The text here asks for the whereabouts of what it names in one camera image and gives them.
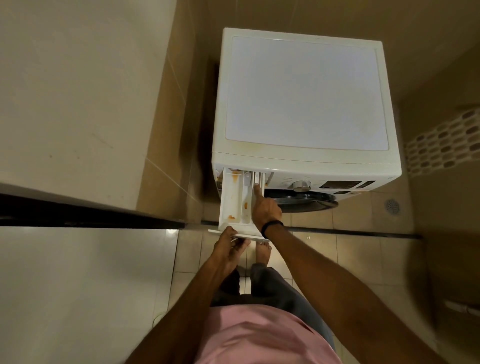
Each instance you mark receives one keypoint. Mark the person's left forearm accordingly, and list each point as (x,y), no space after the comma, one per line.
(180,318)

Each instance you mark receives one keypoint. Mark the white detergent drawer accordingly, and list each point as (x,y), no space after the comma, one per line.
(236,204)

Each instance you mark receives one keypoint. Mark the dark grey trousers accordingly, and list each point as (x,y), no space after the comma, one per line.
(277,288)

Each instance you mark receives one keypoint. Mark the dark washing machine door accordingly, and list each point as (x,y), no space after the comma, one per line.
(303,200)

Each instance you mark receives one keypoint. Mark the person's right forearm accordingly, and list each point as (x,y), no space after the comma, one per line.
(345,300)

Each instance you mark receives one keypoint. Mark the person's bare foot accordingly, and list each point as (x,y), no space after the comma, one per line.
(263,253)

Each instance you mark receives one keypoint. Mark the person's right hand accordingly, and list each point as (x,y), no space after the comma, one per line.
(264,212)

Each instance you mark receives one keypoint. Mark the person's left thumb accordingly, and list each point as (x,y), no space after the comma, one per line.
(230,234)

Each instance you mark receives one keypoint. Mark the black wristband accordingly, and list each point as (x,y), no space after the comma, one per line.
(270,227)

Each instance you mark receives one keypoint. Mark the white pipe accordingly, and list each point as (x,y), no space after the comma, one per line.
(462,307)

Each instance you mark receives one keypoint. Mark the silver control knob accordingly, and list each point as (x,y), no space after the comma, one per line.
(302,186)

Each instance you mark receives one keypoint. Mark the person's left hand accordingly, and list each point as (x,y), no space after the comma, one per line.
(224,249)

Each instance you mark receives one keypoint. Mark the round floor drain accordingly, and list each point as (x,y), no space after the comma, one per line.
(392,206)

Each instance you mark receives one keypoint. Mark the white front-load washing machine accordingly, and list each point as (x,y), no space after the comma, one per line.
(305,108)

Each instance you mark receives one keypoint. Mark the pink shirt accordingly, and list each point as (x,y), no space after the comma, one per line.
(258,337)

